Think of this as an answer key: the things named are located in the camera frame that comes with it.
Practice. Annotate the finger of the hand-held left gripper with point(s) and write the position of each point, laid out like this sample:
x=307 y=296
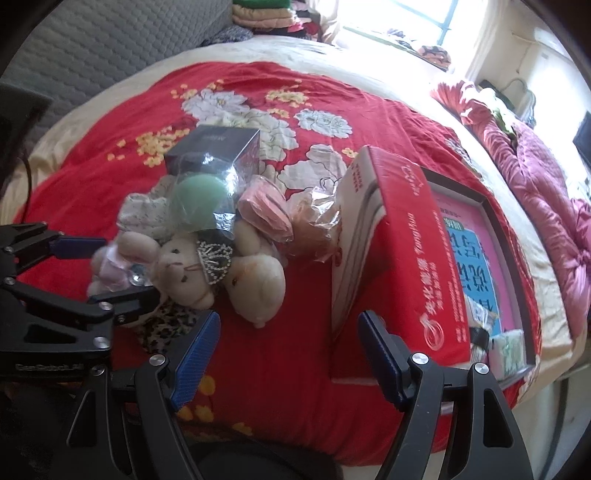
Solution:
x=76 y=247
x=127 y=300

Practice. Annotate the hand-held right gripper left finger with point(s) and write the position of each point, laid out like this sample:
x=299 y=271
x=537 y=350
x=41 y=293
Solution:
x=196 y=355

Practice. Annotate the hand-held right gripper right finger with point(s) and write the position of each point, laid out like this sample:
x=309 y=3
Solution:
x=378 y=355

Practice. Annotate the leopard print cloth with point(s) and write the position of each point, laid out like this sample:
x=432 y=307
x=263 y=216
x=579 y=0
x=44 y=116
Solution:
x=171 y=323

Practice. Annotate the beige plush bear with crown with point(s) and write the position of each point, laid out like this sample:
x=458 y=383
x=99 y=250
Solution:
x=180 y=267

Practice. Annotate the red cardboard box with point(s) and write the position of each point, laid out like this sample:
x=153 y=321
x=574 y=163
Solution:
x=415 y=258

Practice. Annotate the pale green tissue pack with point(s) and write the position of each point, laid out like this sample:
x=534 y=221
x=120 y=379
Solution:
x=508 y=350

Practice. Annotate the white floral cloth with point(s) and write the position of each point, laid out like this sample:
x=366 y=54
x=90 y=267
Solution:
x=143 y=212

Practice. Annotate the red floral blanket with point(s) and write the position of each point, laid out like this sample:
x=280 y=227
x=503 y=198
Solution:
x=277 y=369

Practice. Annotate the green ball in plastic bag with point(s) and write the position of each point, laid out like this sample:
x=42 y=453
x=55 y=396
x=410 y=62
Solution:
x=198 y=198

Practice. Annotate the beige fluffy item in bag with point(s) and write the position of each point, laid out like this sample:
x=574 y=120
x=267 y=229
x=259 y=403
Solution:
x=309 y=230

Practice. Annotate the pink sponge in plastic wrap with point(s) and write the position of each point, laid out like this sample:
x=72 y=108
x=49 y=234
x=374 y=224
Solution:
x=263 y=207

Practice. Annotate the black glossy box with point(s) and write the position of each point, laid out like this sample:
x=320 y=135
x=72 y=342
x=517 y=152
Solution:
x=207 y=143

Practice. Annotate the grey quilted headboard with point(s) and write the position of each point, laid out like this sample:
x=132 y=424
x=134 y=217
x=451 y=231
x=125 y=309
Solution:
x=115 y=37

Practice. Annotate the pink quilt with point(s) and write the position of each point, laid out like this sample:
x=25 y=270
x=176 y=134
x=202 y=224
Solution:
x=545 y=184

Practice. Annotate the dark patterned pillow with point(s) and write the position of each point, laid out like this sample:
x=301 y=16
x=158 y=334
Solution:
x=226 y=34

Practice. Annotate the beige bed sheet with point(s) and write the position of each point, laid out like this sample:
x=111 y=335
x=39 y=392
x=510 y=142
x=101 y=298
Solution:
x=369 y=69

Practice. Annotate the stack of folded clothes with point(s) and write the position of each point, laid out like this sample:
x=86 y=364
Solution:
x=263 y=18

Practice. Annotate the window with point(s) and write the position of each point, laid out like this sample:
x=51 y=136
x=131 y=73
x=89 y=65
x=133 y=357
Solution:
x=397 y=18

